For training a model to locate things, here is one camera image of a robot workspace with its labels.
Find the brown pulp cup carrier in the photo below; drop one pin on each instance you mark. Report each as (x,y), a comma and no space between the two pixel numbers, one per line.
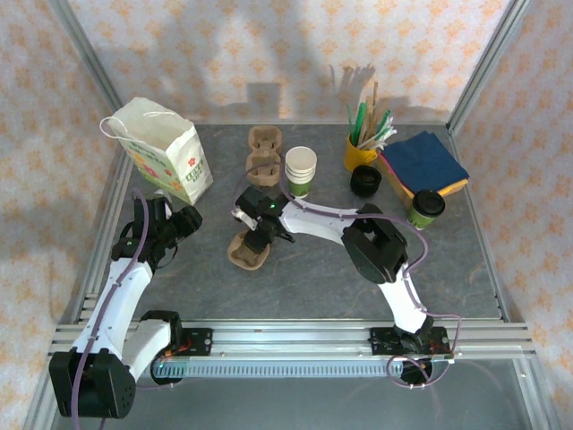
(242,257)

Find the white floral paper bag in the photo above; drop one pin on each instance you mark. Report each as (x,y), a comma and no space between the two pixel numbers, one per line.
(179,152)

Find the green paper coffee cup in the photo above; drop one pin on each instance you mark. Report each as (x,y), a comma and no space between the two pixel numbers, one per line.
(418,219)

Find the black plastic cup lid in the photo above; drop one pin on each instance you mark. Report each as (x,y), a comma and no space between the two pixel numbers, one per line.
(429,202)

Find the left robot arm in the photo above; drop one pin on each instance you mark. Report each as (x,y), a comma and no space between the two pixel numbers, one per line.
(116,304)

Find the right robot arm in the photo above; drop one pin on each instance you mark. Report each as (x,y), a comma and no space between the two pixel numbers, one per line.
(313,221)

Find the stack of paper cups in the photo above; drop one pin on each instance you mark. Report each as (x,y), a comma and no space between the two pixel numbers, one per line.
(301,161)

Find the stack of pulp cup carriers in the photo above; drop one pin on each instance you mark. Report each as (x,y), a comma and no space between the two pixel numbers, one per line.
(264,148)

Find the yellow mug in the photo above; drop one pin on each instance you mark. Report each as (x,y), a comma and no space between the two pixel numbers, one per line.
(353,159)

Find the stack of black lids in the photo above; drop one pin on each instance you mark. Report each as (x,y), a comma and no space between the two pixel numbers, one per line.
(366,179)

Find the thin green wrapped straw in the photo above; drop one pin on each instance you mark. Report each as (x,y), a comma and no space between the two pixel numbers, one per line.
(351,121)

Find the wide green wrapped straw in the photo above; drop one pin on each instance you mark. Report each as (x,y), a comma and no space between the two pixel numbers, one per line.
(359,123)

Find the wooden stirrer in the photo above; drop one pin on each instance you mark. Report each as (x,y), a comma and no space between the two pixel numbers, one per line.
(372,100)
(378,121)

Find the stack of coloured napkins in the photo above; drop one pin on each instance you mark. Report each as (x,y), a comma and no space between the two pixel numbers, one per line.
(425,161)

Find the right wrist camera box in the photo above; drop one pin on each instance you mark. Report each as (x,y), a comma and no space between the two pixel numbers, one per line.
(242,218)

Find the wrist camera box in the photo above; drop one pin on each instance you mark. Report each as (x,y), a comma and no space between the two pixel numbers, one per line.
(242,218)
(165,201)

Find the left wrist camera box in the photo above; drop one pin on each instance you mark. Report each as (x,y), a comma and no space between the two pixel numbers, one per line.
(165,201)

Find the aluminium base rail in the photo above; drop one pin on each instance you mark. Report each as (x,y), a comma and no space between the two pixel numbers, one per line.
(286,340)

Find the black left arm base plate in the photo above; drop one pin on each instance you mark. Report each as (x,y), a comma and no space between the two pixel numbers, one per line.
(201,342)

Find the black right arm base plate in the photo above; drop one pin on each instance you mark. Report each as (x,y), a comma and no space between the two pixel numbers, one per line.
(380,342)

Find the aluminium frame post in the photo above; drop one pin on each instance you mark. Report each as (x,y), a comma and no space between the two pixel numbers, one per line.
(485,67)
(93,67)

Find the aluminium frame leg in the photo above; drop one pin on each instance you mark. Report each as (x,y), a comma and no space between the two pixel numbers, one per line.
(532,398)
(38,412)

